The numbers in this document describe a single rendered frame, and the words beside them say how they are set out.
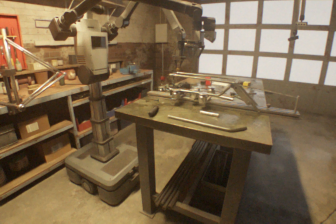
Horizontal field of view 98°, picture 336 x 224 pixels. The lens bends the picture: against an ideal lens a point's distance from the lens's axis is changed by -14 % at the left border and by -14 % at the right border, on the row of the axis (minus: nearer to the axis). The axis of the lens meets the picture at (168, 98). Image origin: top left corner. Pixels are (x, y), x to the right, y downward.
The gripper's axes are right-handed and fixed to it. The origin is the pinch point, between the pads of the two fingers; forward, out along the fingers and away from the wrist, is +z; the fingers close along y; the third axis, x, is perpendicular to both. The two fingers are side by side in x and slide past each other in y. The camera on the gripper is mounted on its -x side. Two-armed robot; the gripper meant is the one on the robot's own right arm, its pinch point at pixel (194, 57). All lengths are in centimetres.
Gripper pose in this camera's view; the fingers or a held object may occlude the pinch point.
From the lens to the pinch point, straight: 96.5
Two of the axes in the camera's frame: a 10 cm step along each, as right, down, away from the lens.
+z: -0.2, 9.5, 3.0
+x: -8.7, -1.7, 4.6
